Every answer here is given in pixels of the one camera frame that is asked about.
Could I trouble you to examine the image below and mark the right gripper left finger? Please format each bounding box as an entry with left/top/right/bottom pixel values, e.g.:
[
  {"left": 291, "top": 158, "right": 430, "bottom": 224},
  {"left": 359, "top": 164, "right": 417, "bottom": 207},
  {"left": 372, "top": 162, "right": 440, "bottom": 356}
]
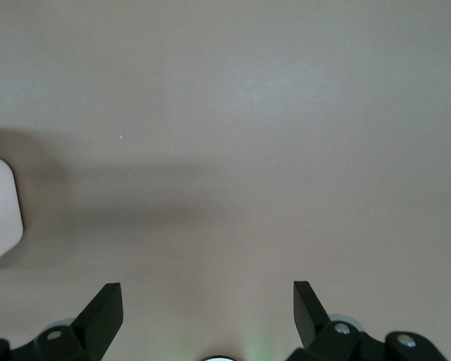
[{"left": 0, "top": 282, "right": 126, "bottom": 361}]

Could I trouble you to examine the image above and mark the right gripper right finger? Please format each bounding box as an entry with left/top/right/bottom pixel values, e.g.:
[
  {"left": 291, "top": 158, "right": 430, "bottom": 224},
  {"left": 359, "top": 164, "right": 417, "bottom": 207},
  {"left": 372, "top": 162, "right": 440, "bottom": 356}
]
[{"left": 285, "top": 281, "right": 448, "bottom": 361}]

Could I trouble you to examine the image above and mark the pink plastic box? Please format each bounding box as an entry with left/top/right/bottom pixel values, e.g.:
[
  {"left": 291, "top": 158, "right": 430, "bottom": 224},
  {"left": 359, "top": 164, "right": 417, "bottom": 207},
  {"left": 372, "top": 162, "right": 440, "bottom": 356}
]
[{"left": 0, "top": 156, "right": 24, "bottom": 270}]

